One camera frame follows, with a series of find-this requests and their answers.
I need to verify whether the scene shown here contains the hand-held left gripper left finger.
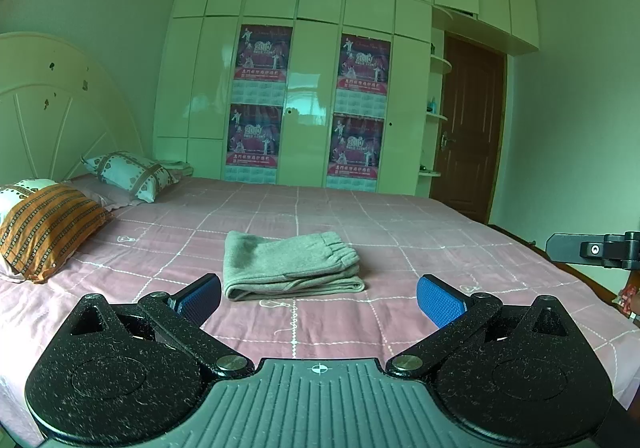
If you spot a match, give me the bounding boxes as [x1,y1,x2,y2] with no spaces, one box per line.
[65,273,256,379]

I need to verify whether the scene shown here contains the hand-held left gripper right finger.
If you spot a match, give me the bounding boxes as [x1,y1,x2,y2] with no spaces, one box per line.
[385,274,574,379]

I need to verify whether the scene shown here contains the pink checked bed sheet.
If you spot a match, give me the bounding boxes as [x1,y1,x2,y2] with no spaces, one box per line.
[0,175,640,448]

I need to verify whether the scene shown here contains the red patterned object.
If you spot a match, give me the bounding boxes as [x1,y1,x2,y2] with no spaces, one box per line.
[612,272,640,327]

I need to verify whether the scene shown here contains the white glossy wardrobe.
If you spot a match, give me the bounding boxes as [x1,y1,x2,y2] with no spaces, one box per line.
[152,0,541,200]

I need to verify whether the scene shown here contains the orange striped pillow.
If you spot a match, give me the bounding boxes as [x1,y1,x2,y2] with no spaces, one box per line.
[0,178,114,284]

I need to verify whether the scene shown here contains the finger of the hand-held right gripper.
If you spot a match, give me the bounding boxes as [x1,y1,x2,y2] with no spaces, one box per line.
[544,230,640,272]

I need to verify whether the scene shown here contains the white patterned pillow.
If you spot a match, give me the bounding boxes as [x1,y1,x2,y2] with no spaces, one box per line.
[82,151,180,204]

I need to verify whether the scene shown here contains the grey pants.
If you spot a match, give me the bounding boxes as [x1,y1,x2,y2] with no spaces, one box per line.
[222,231,366,301]

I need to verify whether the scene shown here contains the purple calendar poster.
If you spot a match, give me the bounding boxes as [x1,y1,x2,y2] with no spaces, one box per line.
[224,103,284,185]
[334,32,391,115]
[234,24,294,102]
[327,115,385,190]

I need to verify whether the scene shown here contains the white corner shelves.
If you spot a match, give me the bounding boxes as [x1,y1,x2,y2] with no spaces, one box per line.
[417,41,451,177]

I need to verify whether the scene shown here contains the pink flat pillow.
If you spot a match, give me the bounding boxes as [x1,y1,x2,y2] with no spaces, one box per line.
[62,175,133,209]

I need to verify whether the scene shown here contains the white bed headboard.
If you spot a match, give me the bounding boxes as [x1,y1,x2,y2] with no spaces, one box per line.
[0,31,145,181]

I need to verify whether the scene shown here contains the brown wooden door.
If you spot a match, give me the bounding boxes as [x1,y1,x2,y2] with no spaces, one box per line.
[430,32,508,225]

